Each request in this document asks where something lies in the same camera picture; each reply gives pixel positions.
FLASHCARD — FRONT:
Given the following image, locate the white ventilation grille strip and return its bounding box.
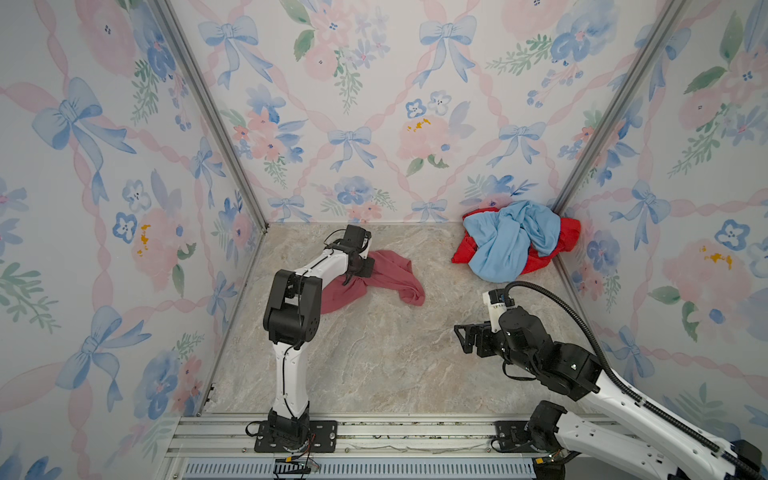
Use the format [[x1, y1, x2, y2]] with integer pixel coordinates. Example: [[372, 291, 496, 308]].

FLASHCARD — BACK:
[[179, 457, 535, 479]]

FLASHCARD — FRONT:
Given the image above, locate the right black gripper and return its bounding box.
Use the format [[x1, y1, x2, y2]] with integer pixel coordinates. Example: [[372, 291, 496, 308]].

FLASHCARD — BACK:
[[453, 320, 539, 380]]

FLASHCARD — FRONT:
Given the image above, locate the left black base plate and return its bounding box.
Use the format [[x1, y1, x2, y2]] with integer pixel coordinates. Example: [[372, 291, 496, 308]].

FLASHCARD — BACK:
[[247, 420, 339, 454]]

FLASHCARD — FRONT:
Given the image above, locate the light blue cloth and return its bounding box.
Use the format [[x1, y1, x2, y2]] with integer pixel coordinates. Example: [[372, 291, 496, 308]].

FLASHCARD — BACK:
[[463, 201, 561, 283]]

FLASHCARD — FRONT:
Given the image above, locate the maroon pink cloth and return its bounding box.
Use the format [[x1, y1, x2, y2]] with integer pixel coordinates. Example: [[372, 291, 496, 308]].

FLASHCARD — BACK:
[[321, 250, 426, 315]]

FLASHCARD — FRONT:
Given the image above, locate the aluminium rail frame front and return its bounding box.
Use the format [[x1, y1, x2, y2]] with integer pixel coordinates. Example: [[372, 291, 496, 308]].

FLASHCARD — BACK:
[[157, 412, 679, 480]]

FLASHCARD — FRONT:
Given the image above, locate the bright red cloth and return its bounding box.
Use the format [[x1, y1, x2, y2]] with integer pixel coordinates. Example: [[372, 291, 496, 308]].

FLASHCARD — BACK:
[[452, 207, 581, 276]]

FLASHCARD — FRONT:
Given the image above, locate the right aluminium corner post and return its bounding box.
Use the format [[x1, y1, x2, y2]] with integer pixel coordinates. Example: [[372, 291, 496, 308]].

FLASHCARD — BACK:
[[552, 0, 689, 214]]

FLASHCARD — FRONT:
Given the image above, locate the left aluminium corner post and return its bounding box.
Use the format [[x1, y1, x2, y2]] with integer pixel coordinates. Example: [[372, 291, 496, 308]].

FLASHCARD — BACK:
[[148, 0, 268, 235]]

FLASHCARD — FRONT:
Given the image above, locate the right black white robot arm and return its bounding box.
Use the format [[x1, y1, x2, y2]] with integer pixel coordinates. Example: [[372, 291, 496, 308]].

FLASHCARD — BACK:
[[454, 307, 762, 479]]

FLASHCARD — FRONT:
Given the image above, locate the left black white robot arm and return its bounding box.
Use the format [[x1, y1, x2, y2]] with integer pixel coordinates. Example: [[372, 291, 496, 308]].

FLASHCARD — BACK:
[[254, 225, 374, 453]]

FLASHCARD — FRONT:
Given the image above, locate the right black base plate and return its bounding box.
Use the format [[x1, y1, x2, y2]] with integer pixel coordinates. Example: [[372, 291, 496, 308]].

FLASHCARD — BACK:
[[490, 420, 537, 453]]

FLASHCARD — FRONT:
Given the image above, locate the black corrugated cable conduit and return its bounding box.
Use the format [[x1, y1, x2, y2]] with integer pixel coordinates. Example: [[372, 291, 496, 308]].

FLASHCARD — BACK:
[[502, 280, 768, 480]]

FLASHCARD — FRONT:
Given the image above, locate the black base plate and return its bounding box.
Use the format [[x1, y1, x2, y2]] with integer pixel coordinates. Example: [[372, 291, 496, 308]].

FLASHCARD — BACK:
[[490, 420, 537, 453], [247, 420, 339, 454]]

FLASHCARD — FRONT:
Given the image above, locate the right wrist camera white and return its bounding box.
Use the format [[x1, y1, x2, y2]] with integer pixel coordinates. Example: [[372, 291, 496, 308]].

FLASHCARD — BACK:
[[481, 289, 508, 333]]

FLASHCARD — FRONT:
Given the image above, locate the aluminium corner post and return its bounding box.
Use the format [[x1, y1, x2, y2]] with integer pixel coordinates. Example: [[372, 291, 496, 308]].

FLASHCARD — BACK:
[[148, 0, 268, 235], [552, 0, 689, 214]]

